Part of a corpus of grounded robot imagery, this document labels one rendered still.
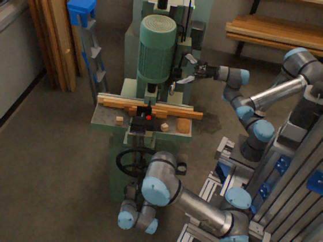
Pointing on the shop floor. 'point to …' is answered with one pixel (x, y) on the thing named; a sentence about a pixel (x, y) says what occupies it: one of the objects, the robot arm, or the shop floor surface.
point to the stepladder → (86, 23)
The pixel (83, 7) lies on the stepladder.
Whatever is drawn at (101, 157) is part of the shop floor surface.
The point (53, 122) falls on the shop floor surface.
